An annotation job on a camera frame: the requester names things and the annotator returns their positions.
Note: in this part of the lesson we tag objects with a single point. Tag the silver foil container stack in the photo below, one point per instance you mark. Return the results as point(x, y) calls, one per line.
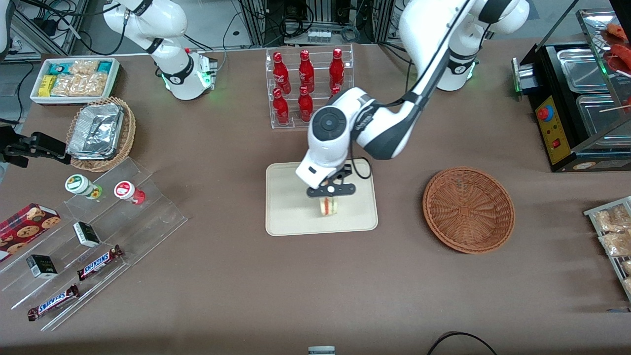
point(96, 130)

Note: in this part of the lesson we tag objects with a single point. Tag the green lid cup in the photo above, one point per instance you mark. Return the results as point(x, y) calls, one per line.
point(79, 184)

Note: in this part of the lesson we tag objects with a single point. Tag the small black box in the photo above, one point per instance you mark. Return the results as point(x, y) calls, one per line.
point(87, 234)
point(42, 266)

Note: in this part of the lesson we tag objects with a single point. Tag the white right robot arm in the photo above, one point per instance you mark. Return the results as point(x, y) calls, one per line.
point(148, 19)

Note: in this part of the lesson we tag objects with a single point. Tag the clear acrylic stepped display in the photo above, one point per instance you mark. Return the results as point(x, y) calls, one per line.
point(148, 217)

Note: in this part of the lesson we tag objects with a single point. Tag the aluminium profile frame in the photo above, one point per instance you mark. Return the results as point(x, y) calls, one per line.
point(256, 24)
point(74, 24)

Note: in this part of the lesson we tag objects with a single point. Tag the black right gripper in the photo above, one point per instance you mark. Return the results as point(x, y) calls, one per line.
point(35, 143)

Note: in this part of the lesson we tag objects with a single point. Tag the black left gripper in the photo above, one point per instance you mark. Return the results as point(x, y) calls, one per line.
point(345, 172)

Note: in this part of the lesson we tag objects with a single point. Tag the brown round wicker basket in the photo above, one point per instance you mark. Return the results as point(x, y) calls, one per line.
point(468, 212)

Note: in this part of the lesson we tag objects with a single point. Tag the white plastic snack bin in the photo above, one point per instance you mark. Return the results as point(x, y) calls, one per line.
point(35, 98)

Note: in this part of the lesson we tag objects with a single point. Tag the teal snack packet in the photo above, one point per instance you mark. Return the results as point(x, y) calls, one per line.
point(59, 68)
point(104, 66)

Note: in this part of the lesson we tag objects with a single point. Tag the beige rectangular serving tray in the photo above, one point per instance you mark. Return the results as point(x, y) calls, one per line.
point(286, 212)

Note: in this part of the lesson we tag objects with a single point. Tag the tray of packaged snacks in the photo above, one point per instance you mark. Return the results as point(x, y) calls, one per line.
point(591, 213)

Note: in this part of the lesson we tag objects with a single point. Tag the red lid cup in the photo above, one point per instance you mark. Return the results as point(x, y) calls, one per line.
point(125, 190)

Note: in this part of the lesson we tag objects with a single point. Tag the bagged brown pastry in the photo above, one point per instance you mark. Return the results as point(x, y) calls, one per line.
point(616, 244)
point(626, 267)
point(627, 286)
point(613, 219)

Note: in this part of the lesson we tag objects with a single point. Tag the clear bag of crackers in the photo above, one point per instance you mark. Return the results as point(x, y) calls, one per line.
point(84, 67)
point(81, 85)

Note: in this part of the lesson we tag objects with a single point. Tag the steel warmer pan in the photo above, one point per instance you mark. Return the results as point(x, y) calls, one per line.
point(599, 116)
point(581, 71)

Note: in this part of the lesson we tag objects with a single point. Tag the red cola bottle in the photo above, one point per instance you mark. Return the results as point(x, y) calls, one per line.
point(281, 74)
point(281, 109)
point(336, 69)
point(306, 71)
point(335, 90)
point(304, 103)

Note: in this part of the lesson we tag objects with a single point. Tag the tan wicker basket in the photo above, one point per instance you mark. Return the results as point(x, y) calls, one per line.
point(129, 128)

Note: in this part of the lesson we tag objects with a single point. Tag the red skewered sausage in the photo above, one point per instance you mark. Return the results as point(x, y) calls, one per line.
point(620, 32)
point(622, 58)

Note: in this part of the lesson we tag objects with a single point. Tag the triangular sandwich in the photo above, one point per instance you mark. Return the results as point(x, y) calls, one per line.
point(329, 207)

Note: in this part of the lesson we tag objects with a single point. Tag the clear acrylic bottle rack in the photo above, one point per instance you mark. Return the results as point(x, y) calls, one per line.
point(291, 59)

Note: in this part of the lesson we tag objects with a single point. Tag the black food warmer cabinet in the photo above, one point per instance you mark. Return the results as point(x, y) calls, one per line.
point(554, 133)

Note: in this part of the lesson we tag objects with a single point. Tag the snickers chocolate bar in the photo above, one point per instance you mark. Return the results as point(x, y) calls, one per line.
point(98, 263)
point(53, 302)

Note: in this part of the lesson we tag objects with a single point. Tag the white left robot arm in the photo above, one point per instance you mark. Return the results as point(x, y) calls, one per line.
point(389, 128)

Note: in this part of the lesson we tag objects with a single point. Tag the white power strip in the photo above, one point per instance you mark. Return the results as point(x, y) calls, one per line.
point(319, 36)

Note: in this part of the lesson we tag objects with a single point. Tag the small grey device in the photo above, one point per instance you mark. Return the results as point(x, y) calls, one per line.
point(321, 350)

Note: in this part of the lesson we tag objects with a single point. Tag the red tartan cookie box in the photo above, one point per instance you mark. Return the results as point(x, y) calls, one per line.
point(24, 229)

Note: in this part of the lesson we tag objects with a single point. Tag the yellow snack packet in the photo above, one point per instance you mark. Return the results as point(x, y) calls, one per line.
point(47, 86)

